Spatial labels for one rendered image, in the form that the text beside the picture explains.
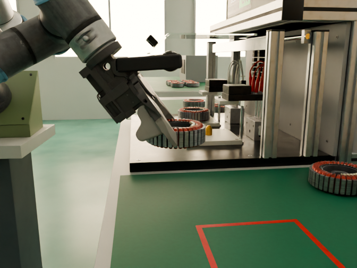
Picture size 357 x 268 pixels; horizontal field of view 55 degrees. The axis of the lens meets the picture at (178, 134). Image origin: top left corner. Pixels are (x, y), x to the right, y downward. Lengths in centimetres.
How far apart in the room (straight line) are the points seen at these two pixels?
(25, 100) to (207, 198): 78
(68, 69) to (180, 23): 192
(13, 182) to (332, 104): 96
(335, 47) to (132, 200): 57
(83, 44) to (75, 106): 517
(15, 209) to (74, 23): 78
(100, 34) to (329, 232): 47
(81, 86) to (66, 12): 512
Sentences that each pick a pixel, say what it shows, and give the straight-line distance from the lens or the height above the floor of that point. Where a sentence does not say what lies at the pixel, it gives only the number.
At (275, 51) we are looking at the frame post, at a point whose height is 101.
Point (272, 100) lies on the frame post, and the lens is 79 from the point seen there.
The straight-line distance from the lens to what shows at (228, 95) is 93.
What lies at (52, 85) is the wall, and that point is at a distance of 580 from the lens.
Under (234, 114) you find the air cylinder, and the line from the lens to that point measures 119.
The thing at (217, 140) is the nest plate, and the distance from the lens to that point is 90.
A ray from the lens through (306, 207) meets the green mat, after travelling 63.
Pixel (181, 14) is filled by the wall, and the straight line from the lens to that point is 573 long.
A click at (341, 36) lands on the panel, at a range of 86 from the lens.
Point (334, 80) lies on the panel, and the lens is 87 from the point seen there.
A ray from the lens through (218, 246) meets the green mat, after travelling 48.
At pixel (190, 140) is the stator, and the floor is 86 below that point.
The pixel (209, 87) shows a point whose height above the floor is 90.
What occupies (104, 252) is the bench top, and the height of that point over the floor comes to 75.
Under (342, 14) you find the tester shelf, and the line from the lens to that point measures 83.
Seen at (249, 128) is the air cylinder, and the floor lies 79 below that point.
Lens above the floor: 100
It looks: 13 degrees down
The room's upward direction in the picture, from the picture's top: straight up
